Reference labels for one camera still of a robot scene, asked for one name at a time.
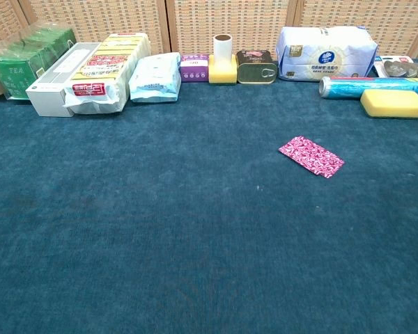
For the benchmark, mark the teal felt table cover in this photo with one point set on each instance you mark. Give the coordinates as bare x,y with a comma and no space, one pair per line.
160,208

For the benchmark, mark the yellow notched sponge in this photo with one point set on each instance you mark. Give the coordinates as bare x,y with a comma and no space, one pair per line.
222,74

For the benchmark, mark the small purple box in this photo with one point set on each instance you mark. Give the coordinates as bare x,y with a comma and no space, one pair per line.
194,69

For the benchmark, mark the light blue wet wipes pack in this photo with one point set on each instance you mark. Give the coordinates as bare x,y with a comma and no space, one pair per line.
155,80

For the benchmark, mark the gold luncheon meat can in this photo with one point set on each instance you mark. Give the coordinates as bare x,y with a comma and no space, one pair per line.
256,71

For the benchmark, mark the yellow sponge multipack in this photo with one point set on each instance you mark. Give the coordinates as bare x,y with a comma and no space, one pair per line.
101,69

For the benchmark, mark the wicker folding screen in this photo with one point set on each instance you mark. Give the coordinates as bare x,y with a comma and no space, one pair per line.
230,17

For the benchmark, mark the white blue tissue pack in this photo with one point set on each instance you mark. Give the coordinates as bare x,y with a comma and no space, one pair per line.
327,55

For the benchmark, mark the white power strip box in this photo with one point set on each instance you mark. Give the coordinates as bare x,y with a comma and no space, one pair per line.
45,97

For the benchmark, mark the yellow rectangular sponge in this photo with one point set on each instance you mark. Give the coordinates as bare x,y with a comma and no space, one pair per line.
393,102

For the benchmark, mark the clear box green tea bags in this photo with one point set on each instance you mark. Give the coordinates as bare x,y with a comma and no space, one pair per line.
14,74

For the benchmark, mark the correction tape blister pack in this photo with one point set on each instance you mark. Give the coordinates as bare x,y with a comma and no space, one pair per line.
404,67

